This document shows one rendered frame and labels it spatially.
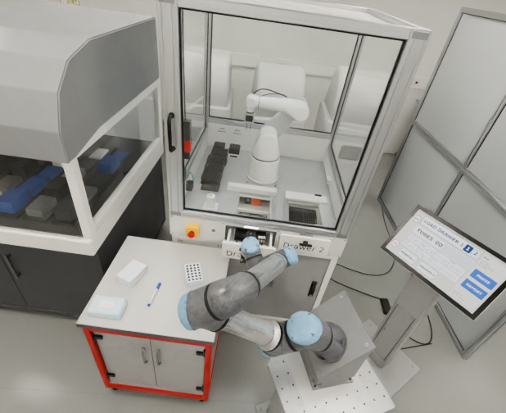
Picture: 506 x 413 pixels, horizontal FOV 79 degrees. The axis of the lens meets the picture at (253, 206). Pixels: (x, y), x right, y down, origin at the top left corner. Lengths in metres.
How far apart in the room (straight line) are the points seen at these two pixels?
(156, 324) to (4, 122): 1.03
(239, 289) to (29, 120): 1.05
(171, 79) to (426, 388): 2.45
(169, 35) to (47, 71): 0.48
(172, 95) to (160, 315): 1.00
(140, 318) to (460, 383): 2.20
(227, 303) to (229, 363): 1.43
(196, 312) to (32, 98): 1.02
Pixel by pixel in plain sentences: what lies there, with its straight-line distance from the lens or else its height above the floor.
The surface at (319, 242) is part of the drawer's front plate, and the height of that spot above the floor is 0.91.
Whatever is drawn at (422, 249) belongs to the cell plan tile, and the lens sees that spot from 1.83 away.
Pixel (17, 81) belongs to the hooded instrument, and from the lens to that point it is 1.54.
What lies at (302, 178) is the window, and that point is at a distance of 1.58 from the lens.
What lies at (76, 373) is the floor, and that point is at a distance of 2.43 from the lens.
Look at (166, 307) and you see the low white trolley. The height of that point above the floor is 0.76.
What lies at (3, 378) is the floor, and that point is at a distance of 2.58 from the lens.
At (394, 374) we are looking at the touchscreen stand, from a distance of 2.57.
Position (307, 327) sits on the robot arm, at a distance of 1.20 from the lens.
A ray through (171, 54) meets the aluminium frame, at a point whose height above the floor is 1.79.
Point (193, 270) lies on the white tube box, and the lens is 1.71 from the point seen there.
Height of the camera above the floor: 2.09
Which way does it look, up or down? 37 degrees down
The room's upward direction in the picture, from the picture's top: 8 degrees clockwise
